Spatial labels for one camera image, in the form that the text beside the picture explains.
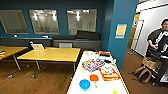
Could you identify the blue bowl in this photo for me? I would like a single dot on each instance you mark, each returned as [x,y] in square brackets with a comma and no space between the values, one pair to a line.
[84,84]

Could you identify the yellow bowl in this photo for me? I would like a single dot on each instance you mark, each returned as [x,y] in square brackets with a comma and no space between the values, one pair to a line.
[115,92]

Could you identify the white round dish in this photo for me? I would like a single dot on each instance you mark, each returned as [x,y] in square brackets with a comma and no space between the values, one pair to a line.
[89,53]

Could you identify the black sofa section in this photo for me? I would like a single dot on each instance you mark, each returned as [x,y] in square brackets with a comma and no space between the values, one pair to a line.
[88,35]

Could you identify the grey rectangular cushion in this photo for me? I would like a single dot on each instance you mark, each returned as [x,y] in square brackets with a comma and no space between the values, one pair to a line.
[65,45]

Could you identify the colourful game boxes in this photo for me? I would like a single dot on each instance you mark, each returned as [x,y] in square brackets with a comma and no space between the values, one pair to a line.
[93,64]

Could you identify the small blue white item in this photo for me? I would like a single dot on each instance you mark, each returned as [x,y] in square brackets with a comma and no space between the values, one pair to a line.
[102,58]

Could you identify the small red black box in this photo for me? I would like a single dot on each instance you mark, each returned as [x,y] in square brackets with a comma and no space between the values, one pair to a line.
[105,53]

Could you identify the interior glass window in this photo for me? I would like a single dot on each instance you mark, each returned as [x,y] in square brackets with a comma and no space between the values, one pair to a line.
[43,21]
[81,20]
[13,21]

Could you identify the small black item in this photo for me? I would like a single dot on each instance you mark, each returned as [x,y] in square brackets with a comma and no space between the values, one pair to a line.
[110,61]

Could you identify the long wooden table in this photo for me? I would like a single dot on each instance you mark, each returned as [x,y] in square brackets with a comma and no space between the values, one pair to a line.
[11,50]
[50,54]

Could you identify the red board game box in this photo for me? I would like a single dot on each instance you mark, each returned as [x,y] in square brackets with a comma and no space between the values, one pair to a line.
[109,73]

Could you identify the small white ledge device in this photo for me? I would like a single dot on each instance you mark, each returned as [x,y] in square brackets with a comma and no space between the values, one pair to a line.
[46,36]
[15,35]

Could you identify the yellow air hockey table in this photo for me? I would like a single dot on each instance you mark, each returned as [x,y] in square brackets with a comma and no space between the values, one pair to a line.
[103,86]

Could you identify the wooden door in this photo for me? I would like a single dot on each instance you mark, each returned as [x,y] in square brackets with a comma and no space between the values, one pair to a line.
[136,30]

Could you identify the brown backpack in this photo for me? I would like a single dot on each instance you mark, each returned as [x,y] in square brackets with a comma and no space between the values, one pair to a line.
[143,74]

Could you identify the tan cardboard box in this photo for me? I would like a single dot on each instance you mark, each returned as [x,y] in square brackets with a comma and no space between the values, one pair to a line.
[151,62]

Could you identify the person in dark shirt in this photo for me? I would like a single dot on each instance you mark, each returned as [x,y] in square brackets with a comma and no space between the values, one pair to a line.
[156,38]

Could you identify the small dark orange item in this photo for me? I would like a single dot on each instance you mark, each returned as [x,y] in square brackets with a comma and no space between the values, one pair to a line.
[1,52]

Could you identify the yellow framed wall poster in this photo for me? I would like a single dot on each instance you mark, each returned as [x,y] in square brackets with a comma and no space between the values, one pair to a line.
[121,31]

